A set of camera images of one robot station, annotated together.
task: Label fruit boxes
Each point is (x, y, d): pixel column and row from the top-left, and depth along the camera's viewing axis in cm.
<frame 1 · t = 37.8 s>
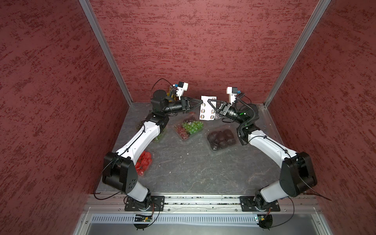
left hand: (201, 105, 65), fingers closed
right hand: (207, 103, 68), fingers closed
clear box dark plums: (220, 139, 97), point 4 cm above the table

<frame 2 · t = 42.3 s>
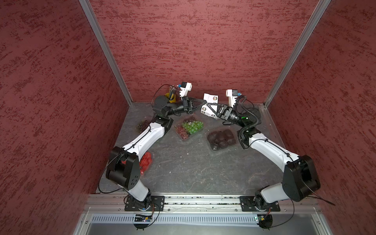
left hand: (205, 105, 63), fingers closed
right hand: (206, 108, 65), fingers closed
the named things where they were.

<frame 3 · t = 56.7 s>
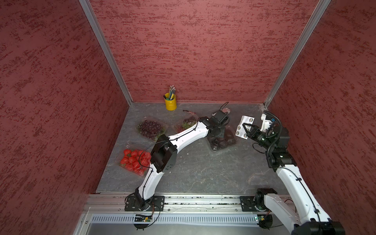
left hand: (219, 135, 87), fingers closed
right hand: (241, 126, 75), fingers closed
the named things where they were.

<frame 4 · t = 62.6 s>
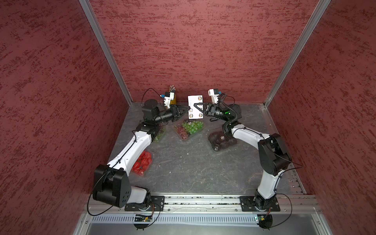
left hand: (189, 111, 71), fingers closed
right hand: (193, 108, 71), fingers closed
the named things where they were.

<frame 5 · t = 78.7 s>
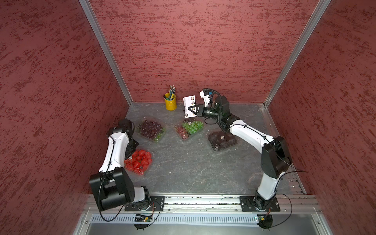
left hand: (131, 155, 79), fingers closed
right hand: (187, 111, 78), fingers closed
the named things where they were.

